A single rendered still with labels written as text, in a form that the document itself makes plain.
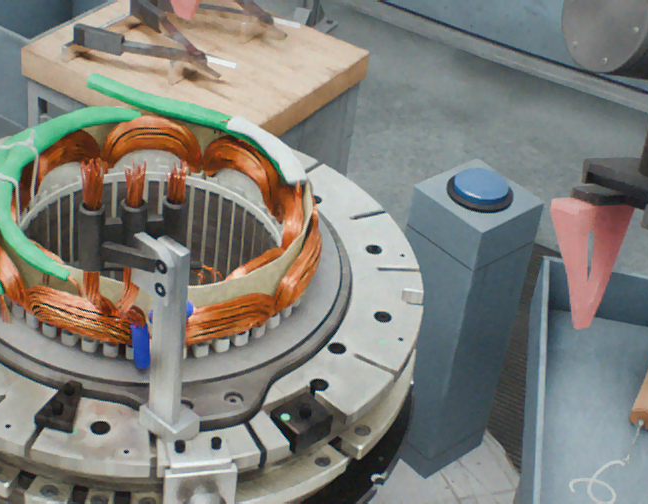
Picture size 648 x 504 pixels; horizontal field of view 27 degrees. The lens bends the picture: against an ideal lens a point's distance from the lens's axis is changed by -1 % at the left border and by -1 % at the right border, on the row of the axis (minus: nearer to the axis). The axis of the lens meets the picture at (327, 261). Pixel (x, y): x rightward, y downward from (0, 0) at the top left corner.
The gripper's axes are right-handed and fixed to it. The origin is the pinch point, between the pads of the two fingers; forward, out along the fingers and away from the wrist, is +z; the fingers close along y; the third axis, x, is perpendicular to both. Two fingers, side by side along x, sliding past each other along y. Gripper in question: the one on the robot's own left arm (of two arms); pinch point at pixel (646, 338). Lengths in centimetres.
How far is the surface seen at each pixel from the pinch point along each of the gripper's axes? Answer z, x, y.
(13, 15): -5, 4, -66
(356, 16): 7, 207, -192
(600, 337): 4.0, 10.1, -7.6
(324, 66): -7.4, 12.5, -37.3
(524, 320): 48, 147, -89
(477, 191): -1.9, 12.9, -21.3
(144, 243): -3.7, -27.9, -12.0
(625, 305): 1.9, 12.0, -7.3
